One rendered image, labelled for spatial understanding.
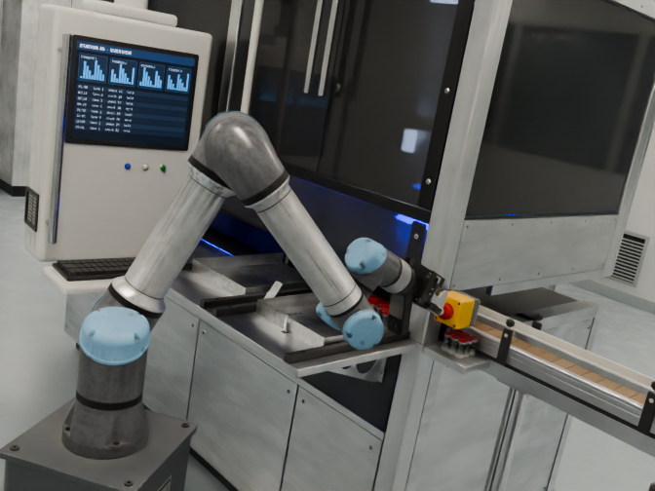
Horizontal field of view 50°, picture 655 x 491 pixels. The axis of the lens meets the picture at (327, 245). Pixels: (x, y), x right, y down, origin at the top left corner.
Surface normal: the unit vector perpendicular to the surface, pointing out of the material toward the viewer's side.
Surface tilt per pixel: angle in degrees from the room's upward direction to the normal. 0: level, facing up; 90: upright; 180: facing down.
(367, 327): 90
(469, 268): 90
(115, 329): 7
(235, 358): 90
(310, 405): 90
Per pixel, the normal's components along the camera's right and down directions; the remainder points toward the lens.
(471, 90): -0.73, 0.04
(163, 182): 0.61, 0.29
